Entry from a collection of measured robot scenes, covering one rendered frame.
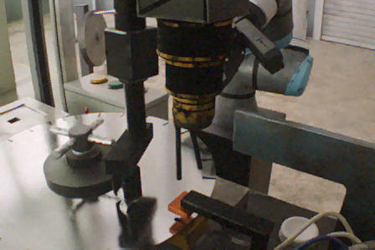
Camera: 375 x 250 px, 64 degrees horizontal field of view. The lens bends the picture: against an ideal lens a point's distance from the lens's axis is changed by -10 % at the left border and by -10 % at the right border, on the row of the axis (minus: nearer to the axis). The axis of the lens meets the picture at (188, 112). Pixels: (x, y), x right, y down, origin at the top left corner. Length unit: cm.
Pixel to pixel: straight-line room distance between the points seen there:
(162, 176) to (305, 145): 18
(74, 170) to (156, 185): 10
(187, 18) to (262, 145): 28
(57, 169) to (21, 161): 7
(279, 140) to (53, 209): 29
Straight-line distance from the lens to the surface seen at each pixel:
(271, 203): 69
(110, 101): 78
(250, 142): 47
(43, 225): 36
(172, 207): 33
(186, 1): 22
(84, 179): 40
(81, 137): 40
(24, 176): 45
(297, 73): 87
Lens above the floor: 119
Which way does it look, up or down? 25 degrees down
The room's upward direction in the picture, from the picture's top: straight up
